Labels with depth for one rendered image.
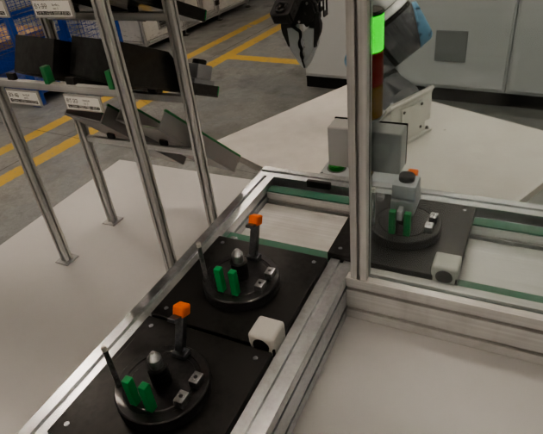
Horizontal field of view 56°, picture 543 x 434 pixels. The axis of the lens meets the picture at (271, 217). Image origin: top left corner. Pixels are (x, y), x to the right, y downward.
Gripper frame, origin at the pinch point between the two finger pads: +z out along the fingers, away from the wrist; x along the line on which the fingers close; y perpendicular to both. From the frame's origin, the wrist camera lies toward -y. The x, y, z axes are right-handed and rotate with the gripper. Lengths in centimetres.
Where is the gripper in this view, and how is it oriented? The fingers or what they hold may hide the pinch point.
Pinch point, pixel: (303, 63)
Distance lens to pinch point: 119.2
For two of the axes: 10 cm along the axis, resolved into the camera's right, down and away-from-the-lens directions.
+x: -9.0, -1.6, 4.1
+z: 1.0, 8.3, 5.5
